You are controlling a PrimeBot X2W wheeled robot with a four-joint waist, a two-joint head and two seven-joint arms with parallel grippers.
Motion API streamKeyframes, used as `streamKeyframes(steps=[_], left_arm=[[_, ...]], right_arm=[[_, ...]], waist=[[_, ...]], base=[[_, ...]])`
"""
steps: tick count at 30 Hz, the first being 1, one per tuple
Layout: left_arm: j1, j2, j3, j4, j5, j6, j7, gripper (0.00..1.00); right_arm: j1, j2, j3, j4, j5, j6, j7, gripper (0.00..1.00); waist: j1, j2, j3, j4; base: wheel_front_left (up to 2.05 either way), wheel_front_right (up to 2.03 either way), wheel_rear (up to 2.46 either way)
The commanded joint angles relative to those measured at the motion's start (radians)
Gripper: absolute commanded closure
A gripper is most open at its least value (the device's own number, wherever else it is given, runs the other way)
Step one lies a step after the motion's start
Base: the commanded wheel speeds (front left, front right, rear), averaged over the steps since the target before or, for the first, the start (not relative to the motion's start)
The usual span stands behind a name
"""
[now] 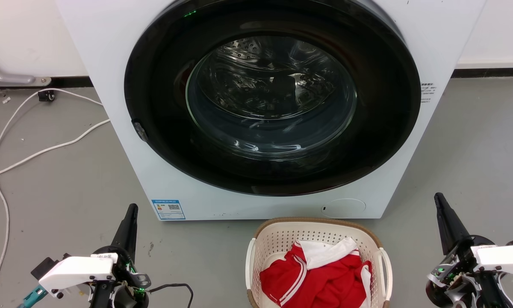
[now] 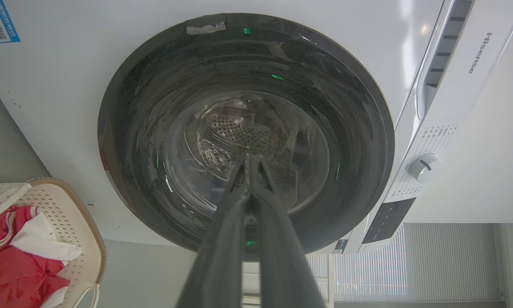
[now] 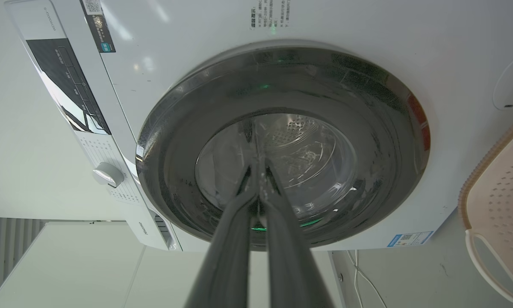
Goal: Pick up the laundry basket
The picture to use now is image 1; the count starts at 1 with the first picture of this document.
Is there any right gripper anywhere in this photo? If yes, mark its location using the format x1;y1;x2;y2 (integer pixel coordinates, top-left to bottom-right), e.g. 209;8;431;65
425;192;513;308

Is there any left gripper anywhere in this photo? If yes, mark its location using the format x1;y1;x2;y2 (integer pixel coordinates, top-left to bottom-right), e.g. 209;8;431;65
88;204;152;308

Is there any white plastic laundry basket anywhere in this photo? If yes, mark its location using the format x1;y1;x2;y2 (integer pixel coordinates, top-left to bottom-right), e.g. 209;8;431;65
245;217;393;308

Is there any blue energy label sticker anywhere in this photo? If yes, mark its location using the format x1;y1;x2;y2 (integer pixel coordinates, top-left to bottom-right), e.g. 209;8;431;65
151;199;186;221

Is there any round white filter cover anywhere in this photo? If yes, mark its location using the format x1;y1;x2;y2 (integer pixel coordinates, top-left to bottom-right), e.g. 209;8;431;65
321;198;366;219

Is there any black round glass washer door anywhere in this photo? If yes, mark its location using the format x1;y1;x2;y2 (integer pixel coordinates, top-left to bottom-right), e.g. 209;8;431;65
124;0;422;197

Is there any red and white garment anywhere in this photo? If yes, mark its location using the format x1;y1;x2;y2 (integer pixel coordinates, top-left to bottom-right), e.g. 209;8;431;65
259;237;373;308

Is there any white front-load washing machine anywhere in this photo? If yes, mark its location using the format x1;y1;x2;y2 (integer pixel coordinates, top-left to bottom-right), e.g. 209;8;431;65
55;0;488;222

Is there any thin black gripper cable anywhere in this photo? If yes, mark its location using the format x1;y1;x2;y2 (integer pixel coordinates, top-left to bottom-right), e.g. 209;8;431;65
147;283;195;308

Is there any white hose cable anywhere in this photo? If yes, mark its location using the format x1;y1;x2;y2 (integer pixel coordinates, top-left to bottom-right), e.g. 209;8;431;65
0;118;111;181

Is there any teal cable connector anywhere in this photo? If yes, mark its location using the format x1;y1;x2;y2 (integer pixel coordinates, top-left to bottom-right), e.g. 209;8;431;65
18;285;48;308

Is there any long white power cable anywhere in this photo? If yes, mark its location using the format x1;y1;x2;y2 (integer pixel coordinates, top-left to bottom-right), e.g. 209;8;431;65
0;88;104;306

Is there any grey metal floor bracket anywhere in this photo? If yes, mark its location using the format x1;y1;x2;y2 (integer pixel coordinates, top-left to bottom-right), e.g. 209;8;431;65
0;56;52;87

